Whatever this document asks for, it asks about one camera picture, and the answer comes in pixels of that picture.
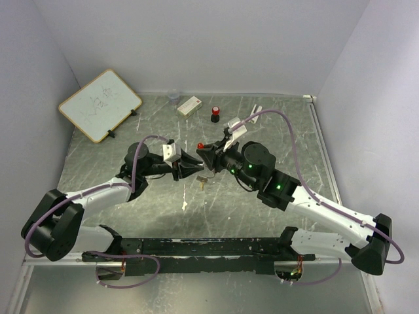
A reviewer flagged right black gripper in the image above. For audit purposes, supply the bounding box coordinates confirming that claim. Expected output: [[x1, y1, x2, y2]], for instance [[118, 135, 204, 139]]
[[197, 136, 259, 190]]

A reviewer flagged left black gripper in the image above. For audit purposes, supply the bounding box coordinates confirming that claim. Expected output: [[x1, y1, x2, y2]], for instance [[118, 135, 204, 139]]
[[141, 148, 205, 181]]

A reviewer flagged large metal keyring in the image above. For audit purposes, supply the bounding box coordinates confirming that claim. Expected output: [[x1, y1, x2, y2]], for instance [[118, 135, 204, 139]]
[[200, 166, 216, 179]]

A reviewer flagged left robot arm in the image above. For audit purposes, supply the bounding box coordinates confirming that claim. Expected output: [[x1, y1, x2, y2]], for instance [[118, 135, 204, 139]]
[[21, 141, 204, 262]]

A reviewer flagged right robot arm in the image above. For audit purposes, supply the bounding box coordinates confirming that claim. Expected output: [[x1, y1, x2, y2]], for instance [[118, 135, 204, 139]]
[[196, 141, 392, 275]]

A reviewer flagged red black stamp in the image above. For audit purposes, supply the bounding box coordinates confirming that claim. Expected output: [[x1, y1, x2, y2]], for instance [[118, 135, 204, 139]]
[[211, 107, 220, 123]]

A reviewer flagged small white green box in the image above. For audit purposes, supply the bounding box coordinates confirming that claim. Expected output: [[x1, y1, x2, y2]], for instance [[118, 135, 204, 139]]
[[177, 96, 202, 119]]

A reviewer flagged white usb adapter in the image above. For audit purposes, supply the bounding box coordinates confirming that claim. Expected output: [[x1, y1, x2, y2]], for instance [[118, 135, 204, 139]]
[[249, 104, 263, 124]]

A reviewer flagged clear plastic cup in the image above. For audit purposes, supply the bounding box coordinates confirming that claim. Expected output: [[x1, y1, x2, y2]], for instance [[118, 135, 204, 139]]
[[167, 89, 180, 105]]

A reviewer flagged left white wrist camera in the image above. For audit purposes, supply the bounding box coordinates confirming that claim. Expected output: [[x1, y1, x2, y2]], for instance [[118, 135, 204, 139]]
[[162, 143, 181, 164]]

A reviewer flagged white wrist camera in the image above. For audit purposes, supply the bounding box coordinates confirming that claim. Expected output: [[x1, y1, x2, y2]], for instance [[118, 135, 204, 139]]
[[162, 143, 181, 164], [224, 117, 247, 151]]

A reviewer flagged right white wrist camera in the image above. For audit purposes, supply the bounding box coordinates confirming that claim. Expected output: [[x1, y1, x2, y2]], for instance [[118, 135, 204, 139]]
[[224, 117, 247, 151]]

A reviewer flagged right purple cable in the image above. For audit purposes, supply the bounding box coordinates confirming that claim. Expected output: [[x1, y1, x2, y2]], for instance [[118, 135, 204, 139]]
[[228, 109, 405, 287]]

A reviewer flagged small whiteboard yellow frame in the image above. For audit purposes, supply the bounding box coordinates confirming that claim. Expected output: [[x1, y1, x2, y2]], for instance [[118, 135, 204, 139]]
[[58, 69, 142, 143]]

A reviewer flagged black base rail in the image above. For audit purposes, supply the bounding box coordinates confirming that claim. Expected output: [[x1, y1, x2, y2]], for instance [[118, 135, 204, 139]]
[[81, 237, 317, 277]]

